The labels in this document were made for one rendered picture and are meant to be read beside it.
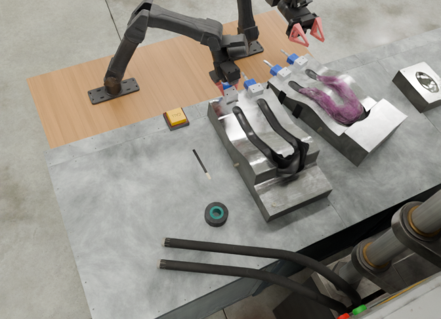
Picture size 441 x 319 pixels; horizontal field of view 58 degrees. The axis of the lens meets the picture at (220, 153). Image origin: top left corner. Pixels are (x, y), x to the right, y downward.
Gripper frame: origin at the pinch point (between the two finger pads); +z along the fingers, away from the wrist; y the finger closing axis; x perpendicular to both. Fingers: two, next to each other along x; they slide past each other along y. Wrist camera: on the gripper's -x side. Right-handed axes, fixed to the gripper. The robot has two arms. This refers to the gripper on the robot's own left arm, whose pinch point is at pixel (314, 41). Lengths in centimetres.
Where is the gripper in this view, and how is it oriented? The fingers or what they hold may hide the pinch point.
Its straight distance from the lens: 138.8
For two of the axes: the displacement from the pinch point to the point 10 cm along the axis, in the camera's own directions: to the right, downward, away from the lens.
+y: 8.9, -3.4, 3.1
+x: -1.1, 5.0, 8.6
